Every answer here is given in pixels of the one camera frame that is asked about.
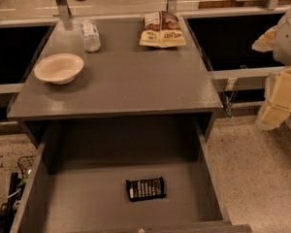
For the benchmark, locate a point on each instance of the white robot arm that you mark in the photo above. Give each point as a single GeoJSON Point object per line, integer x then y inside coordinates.
{"type": "Point", "coordinates": [282, 44]}

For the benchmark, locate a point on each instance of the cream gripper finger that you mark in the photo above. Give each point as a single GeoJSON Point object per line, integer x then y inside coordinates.
{"type": "Point", "coordinates": [277, 105]}
{"type": "Point", "coordinates": [266, 41]}

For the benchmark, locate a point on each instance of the open grey top drawer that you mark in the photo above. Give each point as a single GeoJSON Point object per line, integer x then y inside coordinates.
{"type": "Point", "coordinates": [78, 180]}

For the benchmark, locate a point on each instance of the black rxbar chocolate bar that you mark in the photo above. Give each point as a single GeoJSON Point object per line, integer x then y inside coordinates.
{"type": "Point", "coordinates": [141, 190]}

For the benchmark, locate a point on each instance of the grey cabinet counter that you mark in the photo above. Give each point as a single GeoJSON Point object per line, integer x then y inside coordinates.
{"type": "Point", "coordinates": [121, 78]}

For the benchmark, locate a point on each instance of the brown and yellow snack bag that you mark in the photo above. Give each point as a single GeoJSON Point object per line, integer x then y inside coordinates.
{"type": "Point", "coordinates": [162, 30]}

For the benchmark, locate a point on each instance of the metal bracket with wires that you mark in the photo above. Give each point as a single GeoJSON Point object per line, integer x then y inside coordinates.
{"type": "Point", "coordinates": [227, 91]}

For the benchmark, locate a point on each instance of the black and green tool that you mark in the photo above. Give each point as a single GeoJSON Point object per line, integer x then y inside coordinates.
{"type": "Point", "coordinates": [8, 209]}

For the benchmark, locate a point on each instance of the grey metal post left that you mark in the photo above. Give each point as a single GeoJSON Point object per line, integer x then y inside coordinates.
{"type": "Point", "coordinates": [63, 9]}

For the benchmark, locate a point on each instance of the white paper bowl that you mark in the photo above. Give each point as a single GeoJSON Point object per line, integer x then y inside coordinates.
{"type": "Point", "coordinates": [59, 68]}

